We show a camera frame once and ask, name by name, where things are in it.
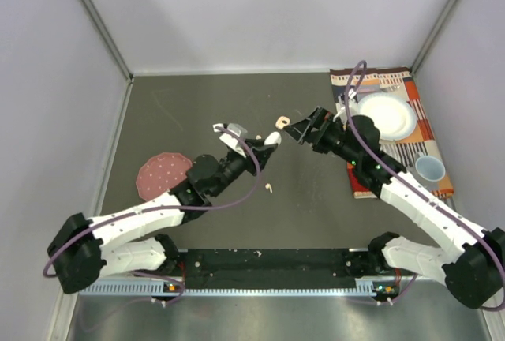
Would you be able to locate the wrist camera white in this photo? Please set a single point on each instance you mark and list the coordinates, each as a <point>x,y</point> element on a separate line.
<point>231,134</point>
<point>346,103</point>

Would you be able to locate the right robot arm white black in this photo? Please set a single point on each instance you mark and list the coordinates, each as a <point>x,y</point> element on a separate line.
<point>392,183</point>

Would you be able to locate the white earbud charging case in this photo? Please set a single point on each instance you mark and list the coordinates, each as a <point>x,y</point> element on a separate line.
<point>273,139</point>

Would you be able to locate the light blue cup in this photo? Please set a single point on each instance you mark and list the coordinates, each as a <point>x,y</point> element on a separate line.
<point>429,167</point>

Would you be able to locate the pink earbud charging case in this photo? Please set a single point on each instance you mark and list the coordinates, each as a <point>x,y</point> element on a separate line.
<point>282,122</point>

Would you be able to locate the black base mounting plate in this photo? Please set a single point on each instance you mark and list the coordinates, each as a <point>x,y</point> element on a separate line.
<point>278,268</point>

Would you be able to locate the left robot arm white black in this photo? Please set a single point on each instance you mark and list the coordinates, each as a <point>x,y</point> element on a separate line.
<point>186,202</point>

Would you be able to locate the white paper plate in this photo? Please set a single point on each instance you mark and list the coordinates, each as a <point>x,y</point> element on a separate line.
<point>391,115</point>

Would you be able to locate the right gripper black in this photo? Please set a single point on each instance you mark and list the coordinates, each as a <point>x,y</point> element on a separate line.
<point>321,120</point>

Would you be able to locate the right aluminium corner post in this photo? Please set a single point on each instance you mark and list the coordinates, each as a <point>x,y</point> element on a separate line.
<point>435,32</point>

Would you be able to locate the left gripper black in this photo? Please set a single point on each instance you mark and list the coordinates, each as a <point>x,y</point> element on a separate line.
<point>263,155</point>

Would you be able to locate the left aluminium corner post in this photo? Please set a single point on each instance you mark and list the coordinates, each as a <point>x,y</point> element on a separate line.
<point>106,38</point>

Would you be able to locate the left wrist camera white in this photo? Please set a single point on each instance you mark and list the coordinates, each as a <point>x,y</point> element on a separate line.
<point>231,134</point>

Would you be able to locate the pink polka dot plate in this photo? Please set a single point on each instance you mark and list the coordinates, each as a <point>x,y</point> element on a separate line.
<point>161,173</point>

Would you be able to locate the patterned orange placemat cloth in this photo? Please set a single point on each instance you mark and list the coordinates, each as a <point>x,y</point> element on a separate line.
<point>421,140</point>

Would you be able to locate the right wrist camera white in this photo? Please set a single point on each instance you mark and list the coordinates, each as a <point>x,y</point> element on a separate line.
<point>346,103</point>

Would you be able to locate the aluminium corner post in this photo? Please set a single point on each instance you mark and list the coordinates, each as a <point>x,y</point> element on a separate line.
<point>106,38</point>
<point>435,32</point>

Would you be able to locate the pink handled fork rear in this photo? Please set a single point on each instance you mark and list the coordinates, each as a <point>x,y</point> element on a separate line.
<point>369,89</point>

